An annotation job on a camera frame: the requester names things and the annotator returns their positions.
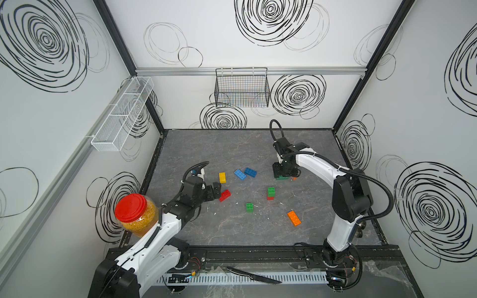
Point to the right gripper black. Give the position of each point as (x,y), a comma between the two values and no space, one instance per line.
(276,172)

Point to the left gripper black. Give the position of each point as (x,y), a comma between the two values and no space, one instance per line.
(217,192)

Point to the green small lego brick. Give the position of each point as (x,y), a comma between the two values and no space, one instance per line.
(249,207)
(271,192)

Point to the orange long lego brick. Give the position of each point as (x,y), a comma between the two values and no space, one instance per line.
(294,218)

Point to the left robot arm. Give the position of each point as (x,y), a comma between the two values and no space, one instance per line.
(132,273)

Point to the red long lego brick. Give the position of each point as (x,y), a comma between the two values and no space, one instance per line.
(225,195)

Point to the yellow lego brick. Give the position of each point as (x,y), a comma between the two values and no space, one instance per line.
(222,177)

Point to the light blue lego brick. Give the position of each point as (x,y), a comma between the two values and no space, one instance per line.
(240,174)

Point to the dark blue lego brick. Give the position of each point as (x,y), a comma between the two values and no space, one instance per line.
(250,172)

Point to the red-lidded jar yellow contents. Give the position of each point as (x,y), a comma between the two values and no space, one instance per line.
(137,214)

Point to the glass bottle tan lid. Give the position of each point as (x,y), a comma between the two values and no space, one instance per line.
(359,232)

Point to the black knife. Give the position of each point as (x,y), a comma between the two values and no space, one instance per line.
(252,276)

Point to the white slotted cable duct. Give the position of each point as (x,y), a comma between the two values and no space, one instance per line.
(221,279)

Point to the black wire basket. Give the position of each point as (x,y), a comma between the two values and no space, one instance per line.
(242,87)

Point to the clear plastic wall shelf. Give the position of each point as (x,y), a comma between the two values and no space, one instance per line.
(123,114)

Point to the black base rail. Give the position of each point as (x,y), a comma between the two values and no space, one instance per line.
(206,256)

